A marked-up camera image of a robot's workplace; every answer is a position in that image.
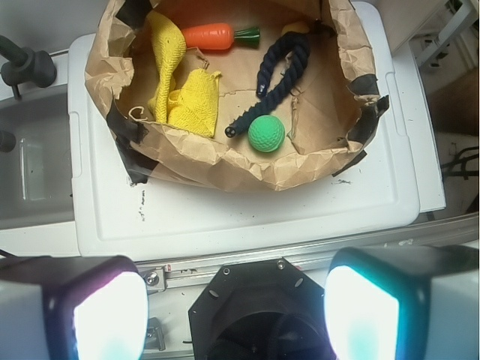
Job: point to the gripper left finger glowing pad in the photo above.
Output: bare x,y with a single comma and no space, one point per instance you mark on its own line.
72,308

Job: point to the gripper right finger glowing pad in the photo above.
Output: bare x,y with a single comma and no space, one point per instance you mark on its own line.
407,302

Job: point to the white plastic bin lid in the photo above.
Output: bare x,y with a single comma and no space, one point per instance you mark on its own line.
397,180

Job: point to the clear plastic bin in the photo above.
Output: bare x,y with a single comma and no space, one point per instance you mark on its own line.
36,169

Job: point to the yellow knitted cloth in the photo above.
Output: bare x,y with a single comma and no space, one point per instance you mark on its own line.
192,107

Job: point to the green dimpled ball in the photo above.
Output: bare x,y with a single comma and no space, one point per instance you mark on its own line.
266,133

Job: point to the black clamp knob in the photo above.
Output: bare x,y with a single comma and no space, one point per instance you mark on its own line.
24,65

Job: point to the brown paper bag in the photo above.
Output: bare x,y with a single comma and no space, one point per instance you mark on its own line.
330,115

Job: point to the orange toy carrot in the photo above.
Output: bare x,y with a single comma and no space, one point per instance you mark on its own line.
220,36

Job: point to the yellow rubber duck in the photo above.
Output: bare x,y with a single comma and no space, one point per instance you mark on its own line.
298,27

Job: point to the aluminium rail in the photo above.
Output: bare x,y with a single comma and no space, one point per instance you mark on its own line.
311,255

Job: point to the black octagonal mount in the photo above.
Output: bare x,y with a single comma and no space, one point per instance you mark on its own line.
260,310

